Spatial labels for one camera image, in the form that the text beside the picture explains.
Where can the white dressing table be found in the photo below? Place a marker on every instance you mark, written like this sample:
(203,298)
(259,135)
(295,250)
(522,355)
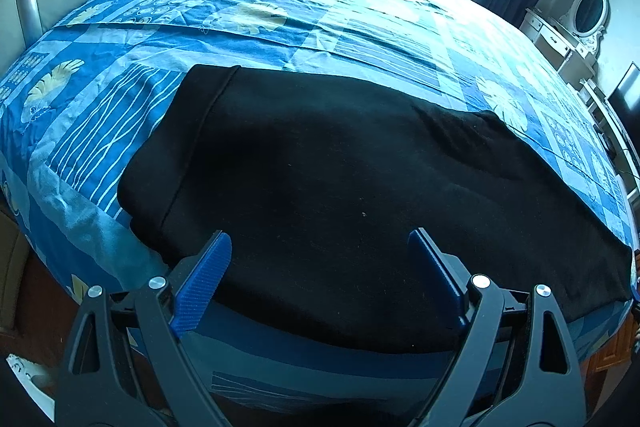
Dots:
(555,39)

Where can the black television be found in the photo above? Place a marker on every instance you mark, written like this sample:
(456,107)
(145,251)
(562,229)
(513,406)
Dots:
(627,99)

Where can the blue leaf-patterned bedsheet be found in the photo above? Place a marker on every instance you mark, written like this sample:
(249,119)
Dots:
(350,7)

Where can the oval white-framed mirror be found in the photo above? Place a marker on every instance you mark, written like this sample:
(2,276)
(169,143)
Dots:
(589,12)

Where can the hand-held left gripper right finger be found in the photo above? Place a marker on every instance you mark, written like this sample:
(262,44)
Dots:
(435,272)

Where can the white television stand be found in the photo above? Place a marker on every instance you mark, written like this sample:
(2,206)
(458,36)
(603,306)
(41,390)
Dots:
(607,117)

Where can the black pants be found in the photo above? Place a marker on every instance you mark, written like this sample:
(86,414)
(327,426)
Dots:
(325,167)

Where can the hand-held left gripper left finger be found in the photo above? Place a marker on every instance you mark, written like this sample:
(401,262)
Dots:
(205,287)

